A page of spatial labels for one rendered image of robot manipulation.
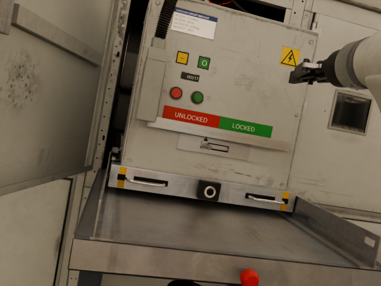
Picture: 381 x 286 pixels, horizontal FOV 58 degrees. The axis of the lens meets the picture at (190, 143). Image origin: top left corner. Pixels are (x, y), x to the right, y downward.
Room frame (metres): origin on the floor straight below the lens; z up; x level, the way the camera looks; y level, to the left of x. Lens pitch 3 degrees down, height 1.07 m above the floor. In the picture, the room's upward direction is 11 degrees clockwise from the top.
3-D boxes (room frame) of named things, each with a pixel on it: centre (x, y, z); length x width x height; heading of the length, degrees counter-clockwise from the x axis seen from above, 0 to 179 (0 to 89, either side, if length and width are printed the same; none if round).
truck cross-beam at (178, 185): (0.97, -0.07, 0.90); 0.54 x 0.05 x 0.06; 102
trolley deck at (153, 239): (0.95, -0.07, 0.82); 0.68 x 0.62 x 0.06; 12
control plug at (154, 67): (0.84, 0.12, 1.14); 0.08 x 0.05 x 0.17; 12
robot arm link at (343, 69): (0.63, -0.28, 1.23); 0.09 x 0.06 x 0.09; 102
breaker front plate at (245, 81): (0.96, -0.07, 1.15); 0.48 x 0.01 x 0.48; 102
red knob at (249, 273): (0.60, -0.14, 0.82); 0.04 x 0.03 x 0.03; 12
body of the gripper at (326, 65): (0.70, -0.27, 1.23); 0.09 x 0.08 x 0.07; 12
